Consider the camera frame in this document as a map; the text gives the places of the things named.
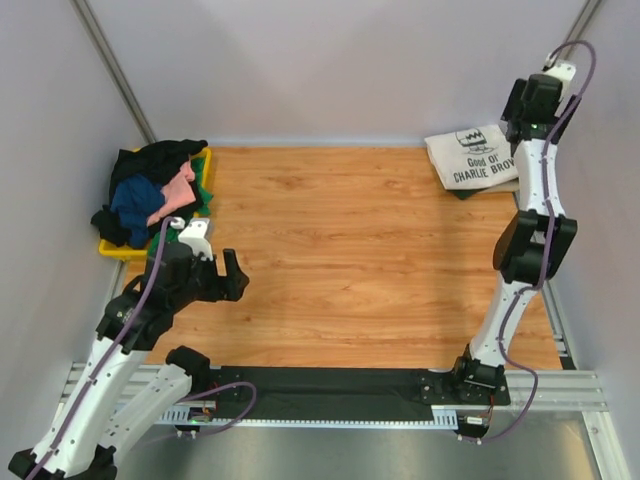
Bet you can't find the green and white raglan t-shirt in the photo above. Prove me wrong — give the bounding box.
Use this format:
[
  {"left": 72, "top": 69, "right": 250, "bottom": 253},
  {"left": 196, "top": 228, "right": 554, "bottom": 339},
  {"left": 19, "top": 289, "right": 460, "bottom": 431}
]
[{"left": 424, "top": 124, "right": 519, "bottom": 200}]

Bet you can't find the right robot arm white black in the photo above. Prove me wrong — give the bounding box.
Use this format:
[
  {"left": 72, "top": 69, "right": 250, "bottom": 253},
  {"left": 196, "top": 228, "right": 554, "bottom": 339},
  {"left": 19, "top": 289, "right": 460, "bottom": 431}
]
[{"left": 450, "top": 73, "right": 580, "bottom": 404}]

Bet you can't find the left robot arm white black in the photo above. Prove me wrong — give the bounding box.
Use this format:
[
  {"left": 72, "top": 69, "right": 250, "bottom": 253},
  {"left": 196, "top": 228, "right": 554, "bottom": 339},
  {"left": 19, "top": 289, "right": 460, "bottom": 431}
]
[{"left": 8, "top": 242, "right": 249, "bottom": 479}]

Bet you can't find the bright green t-shirt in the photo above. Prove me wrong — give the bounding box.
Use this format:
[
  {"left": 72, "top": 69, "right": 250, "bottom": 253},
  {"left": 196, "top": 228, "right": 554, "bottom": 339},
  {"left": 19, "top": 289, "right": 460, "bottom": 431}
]
[{"left": 147, "top": 150, "right": 213, "bottom": 253}]

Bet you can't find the yellow plastic bin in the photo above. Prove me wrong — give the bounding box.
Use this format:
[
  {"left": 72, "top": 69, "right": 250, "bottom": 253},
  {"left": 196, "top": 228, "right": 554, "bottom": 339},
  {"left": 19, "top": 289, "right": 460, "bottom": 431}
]
[{"left": 98, "top": 147, "right": 214, "bottom": 262}]

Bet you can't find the folded beige t-shirt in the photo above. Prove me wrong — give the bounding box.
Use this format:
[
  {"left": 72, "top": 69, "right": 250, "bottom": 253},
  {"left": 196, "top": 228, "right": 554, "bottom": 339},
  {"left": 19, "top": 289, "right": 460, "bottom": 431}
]
[{"left": 480, "top": 179, "right": 519, "bottom": 194}]

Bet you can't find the pink t-shirt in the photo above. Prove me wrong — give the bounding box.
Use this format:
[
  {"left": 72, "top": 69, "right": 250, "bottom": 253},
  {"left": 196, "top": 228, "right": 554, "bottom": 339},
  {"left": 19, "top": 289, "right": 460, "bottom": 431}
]
[{"left": 146, "top": 160, "right": 196, "bottom": 226}]

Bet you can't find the blue t-shirt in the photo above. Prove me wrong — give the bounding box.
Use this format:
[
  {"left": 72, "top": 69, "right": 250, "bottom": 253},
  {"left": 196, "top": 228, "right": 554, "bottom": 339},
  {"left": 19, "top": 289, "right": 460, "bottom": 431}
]
[{"left": 110, "top": 174, "right": 165, "bottom": 249}]

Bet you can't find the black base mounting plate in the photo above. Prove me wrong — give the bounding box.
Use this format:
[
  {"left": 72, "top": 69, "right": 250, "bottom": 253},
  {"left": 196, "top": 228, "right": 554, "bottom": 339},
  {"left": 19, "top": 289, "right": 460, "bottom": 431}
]
[{"left": 196, "top": 366, "right": 510, "bottom": 422}]

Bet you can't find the black t-shirt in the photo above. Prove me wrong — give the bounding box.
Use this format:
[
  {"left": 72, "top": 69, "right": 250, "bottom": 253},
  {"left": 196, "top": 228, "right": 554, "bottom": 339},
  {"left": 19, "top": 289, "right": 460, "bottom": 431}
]
[{"left": 90, "top": 139, "right": 208, "bottom": 247}]

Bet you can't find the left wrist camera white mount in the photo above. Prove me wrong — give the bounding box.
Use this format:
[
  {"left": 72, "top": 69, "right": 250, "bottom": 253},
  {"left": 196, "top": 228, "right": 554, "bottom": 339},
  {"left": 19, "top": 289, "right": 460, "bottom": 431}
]
[{"left": 169, "top": 217, "right": 214, "bottom": 261}]

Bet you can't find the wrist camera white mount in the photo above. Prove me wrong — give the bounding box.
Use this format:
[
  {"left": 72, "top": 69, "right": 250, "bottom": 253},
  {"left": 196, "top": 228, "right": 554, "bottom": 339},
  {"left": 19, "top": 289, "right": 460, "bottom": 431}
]
[
  {"left": 542, "top": 53, "right": 577, "bottom": 101},
  {"left": 169, "top": 217, "right": 214, "bottom": 261}
]

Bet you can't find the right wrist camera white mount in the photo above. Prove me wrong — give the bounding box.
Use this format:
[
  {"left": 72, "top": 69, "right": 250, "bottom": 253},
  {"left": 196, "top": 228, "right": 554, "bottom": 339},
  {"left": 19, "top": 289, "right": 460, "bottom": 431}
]
[{"left": 542, "top": 53, "right": 577, "bottom": 101}]

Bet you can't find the slotted cable duct rail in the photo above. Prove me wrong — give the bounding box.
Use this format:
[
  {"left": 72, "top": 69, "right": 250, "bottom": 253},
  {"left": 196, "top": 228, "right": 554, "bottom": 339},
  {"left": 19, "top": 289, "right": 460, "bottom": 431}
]
[{"left": 154, "top": 403, "right": 459, "bottom": 429}]

